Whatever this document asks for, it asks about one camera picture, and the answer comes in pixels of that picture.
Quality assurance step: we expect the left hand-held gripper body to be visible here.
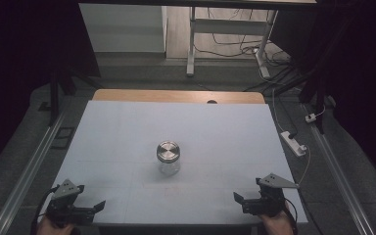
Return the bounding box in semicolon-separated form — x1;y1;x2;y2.
46;178;95;227

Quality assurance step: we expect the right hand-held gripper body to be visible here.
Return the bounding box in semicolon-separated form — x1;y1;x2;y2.
243;172;300;217

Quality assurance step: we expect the clear glass jar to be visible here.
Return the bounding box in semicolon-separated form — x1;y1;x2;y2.
158;158;181;176

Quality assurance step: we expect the round silver metal lid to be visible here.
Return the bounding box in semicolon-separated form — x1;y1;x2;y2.
156;140;181;164

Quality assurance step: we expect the person's left hand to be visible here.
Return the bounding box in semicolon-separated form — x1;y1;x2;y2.
36;215;79;235

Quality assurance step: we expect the person's right hand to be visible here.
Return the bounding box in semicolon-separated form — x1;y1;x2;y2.
259;205;297;235

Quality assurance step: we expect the black floor plate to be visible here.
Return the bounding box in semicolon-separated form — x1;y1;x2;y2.
50;126;76;151

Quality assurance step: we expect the white power strip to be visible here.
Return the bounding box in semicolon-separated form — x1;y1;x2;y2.
279;130;307;158

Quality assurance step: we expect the white table mat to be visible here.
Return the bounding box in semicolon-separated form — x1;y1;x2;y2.
36;99;308;226

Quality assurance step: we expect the black metal stand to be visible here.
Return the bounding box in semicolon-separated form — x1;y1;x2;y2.
263;58;331;135
38;58;102;126

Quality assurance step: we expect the wooden table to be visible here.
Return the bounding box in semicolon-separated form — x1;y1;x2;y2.
92;88;266;105

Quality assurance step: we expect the black curtain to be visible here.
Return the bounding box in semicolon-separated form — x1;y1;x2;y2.
270;0;376;197
0;0;101;177

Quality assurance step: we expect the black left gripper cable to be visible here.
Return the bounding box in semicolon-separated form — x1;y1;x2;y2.
29;184;61;235

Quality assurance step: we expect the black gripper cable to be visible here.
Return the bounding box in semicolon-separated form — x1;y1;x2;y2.
282;195;300;235
29;184;61;235

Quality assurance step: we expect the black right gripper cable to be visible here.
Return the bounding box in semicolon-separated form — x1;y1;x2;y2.
282;195;300;235

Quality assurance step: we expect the aluminium floor rail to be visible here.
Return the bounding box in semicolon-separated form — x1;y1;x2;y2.
302;103;376;235
0;97;70;235

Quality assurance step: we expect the thin white cable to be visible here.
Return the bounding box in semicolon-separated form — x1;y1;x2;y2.
297;145;311;186

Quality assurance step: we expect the tangle of black cables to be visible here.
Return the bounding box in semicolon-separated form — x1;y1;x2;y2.
194;8;303;92

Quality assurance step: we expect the white desk frame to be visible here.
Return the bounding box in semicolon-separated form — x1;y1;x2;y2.
185;6;279;79

